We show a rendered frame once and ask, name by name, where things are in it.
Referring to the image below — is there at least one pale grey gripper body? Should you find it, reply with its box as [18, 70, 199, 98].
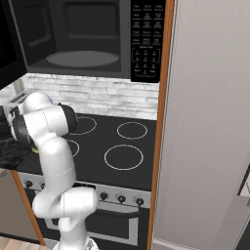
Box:
[2, 93, 29, 115]

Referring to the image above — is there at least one black hob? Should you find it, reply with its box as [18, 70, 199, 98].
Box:
[16, 112, 158, 192]

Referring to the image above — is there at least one brown wooden side panel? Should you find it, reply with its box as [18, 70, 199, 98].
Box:
[146, 0, 176, 250]

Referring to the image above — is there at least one black microwave oven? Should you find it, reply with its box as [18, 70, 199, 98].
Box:
[9, 0, 168, 84]

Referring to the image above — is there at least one black microwave door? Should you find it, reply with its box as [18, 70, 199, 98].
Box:
[0, 0, 29, 91]

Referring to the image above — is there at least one beige base cupboard door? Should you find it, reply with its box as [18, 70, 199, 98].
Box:
[0, 168, 41, 242]

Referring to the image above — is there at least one steel oven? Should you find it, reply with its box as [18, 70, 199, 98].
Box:
[17, 171, 152, 250]

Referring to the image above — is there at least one grey microwave turntable plate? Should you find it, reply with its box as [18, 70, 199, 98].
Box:
[46, 50, 120, 69]

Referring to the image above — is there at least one grey fridge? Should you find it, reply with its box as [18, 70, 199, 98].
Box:
[151, 0, 250, 250]

